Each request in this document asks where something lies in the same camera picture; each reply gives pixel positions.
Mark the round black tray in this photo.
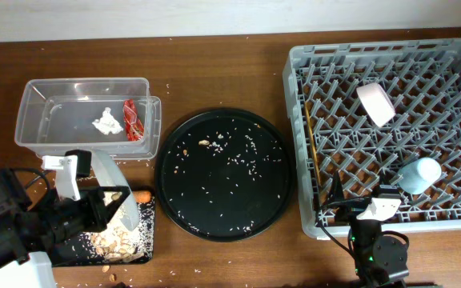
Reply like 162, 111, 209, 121
154, 108, 296, 242

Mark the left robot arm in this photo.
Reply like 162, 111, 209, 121
0, 150, 139, 287

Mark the wooden chopstick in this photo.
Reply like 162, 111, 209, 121
303, 102, 322, 186

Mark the white tissue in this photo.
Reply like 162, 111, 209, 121
92, 107, 123, 135

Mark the red snack wrapper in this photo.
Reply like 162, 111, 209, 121
122, 99, 144, 142

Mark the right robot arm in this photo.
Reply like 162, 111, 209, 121
326, 173, 410, 287

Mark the grey dishwasher rack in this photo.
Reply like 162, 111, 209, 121
283, 38, 461, 240

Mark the clear plastic bin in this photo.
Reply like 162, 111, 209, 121
14, 78, 162, 160

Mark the rice and peanut pile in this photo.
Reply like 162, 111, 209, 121
71, 195, 154, 263

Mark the pink bowl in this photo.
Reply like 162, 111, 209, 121
356, 82, 395, 127

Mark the grey bowl with rice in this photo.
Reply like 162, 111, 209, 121
90, 150, 140, 231

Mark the blue cup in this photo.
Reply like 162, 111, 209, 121
398, 158, 442, 195

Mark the black rectangular tray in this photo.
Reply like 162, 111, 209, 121
48, 190, 155, 267

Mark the orange carrot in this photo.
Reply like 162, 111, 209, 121
134, 190, 152, 203

